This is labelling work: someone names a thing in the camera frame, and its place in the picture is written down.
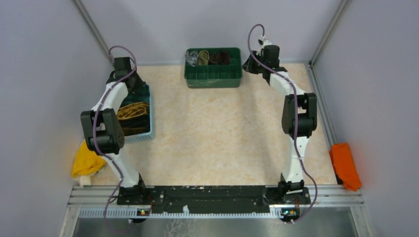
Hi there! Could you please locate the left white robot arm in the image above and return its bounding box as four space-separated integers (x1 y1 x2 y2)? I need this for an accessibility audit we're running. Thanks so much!
80 57 148 204

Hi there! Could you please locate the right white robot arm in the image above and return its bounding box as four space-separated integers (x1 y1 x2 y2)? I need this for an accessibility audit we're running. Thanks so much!
242 44 317 203

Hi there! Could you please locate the yellow patterned tie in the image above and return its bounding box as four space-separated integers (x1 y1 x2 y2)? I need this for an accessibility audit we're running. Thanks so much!
117 102 150 120

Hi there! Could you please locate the dark navy tie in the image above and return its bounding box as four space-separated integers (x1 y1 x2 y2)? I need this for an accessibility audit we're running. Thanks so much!
119 115 151 136

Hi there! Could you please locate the red black rolled tie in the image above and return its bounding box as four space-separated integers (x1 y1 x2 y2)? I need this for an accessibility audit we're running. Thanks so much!
218 51 230 65

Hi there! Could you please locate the green compartment organizer box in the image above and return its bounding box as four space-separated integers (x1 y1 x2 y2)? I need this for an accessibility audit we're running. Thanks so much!
184 47 243 88

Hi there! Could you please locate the light blue plastic basket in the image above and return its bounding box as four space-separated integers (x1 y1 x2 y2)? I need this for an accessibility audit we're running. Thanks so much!
117 85 155 143

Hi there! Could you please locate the brown rolled tie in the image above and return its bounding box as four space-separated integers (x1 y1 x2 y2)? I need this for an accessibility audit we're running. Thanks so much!
208 52 219 65

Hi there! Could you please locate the silver rolled tie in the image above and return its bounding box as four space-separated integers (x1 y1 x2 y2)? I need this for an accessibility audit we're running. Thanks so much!
185 50 199 67

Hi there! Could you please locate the olive rolled tie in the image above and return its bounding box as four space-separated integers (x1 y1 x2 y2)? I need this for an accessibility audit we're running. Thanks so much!
198 50 210 66

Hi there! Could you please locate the yellow cloth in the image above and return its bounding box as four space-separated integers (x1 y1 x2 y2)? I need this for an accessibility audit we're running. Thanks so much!
71 140 107 187

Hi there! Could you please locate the orange cloth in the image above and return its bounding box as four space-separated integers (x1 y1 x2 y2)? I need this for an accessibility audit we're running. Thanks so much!
329 143 362 191

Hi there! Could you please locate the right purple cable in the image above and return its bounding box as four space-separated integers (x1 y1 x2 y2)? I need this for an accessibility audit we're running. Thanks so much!
247 24 319 224

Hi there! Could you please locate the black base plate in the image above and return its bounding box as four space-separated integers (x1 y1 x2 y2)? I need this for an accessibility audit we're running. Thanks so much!
117 186 311 214

